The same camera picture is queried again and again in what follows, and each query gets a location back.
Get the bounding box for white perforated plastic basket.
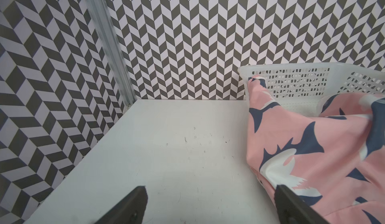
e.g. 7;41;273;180
238;63;385;117

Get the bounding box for pink shark print shorts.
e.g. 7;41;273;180
246;75;385;224

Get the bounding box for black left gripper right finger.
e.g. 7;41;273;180
274;185;328;224

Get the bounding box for aluminium corner post left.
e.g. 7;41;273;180
85;0;135;109

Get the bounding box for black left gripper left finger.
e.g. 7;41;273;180
95;186;148;224

